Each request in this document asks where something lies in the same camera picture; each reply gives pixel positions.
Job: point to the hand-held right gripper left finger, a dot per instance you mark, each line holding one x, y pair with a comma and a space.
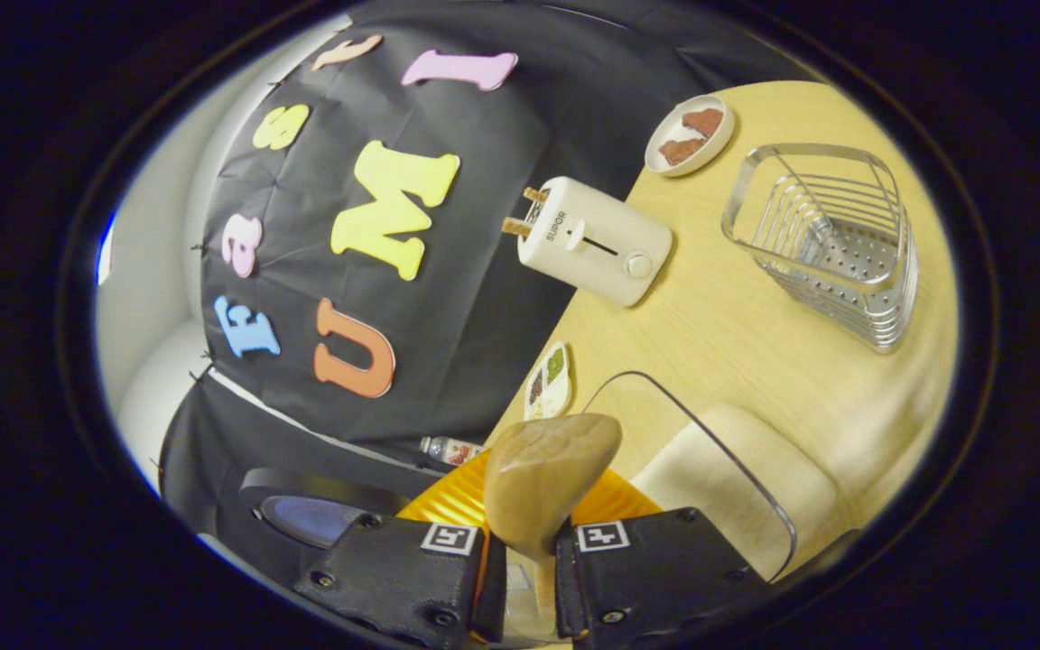
394, 569

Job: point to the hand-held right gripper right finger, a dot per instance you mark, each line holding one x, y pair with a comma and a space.
655, 569

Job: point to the dark grey rice cooker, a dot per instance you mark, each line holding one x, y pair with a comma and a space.
312, 515

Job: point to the wooden spoon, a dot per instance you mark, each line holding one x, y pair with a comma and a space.
543, 478

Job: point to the clear plastic water bottle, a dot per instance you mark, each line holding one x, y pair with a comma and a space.
452, 451

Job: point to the clear plastic box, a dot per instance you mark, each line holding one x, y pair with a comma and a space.
646, 384

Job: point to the white divided condiment dish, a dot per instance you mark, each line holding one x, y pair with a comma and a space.
549, 384

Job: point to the black backdrop cloth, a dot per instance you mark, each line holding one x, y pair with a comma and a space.
484, 307

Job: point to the white toaster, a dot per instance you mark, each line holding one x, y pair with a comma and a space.
606, 244

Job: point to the toasted bread slice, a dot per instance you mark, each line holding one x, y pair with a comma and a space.
515, 227
535, 194

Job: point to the brown meat piece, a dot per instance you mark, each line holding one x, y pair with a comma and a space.
703, 122
681, 151

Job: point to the white round plate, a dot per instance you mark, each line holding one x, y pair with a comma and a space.
719, 144

